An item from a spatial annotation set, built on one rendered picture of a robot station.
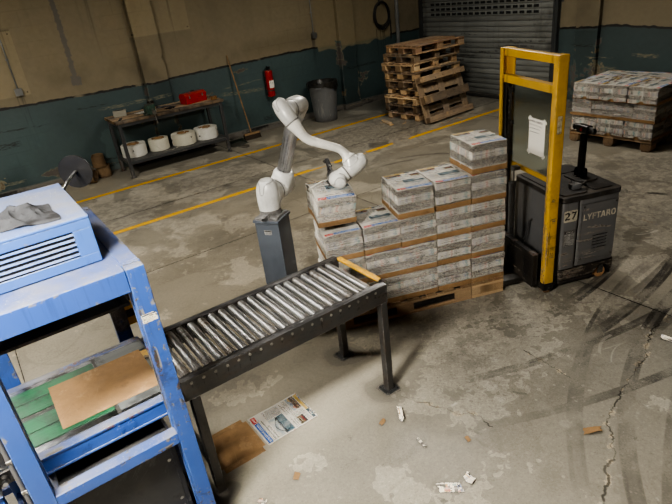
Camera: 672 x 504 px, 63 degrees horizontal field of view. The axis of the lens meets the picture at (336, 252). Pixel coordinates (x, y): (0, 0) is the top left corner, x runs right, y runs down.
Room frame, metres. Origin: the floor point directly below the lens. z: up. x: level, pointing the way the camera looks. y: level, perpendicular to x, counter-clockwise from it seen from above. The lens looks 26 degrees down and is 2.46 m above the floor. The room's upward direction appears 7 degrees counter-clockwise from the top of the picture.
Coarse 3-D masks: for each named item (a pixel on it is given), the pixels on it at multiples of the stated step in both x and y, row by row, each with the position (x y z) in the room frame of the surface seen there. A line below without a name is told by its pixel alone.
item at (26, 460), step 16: (0, 384) 1.63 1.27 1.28; (0, 400) 1.61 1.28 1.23; (0, 416) 1.60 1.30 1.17; (16, 416) 1.64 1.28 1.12; (0, 432) 1.59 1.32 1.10; (16, 432) 1.61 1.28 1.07; (16, 448) 1.60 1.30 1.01; (32, 448) 1.65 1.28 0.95; (16, 464) 1.59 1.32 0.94; (32, 464) 1.61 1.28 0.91; (32, 480) 1.60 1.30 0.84; (48, 480) 1.67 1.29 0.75; (32, 496) 1.58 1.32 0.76; (48, 496) 1.61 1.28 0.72
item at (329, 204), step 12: (312, 192) 3.68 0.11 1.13; (324, 192) 3.65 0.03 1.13; (336, 192) 3.64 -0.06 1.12; (348, 192) 3.63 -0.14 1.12; (312, 204) 3.70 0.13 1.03; (324, 204) 3.55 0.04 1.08; (336, 204) 3.57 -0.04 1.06; (348, 204) 3.60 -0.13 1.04; (324, 216) 3.58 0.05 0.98; (336, 216) 3.60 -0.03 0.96; (348, 216) 3.62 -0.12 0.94
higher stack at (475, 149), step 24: (456, 144) 4.06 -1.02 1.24; (480, 144) 3.83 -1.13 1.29; (504, 144) 3.86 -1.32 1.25; (480, 192) 3.82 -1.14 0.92; (480, 216) 3.82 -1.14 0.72; (504, 216) 3.86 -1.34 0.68; (480, 240) 3.82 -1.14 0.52; (504, 240) 3.87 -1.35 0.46; (480, 264) 3.82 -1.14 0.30; (480, 288) 3.82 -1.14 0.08
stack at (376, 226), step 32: (352, 224) 3.72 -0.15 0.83; (384, 224) 3.66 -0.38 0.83; (416, 224) 3.72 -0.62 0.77; (448, 224) 3.77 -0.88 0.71; (320, 256) 3.83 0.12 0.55; (384, 256) 3.65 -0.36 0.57; (416, 256) 3.70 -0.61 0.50; (448, 256) 3.76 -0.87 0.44; (416, 288) 3.71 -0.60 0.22; (352, 320) 3.59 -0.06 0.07
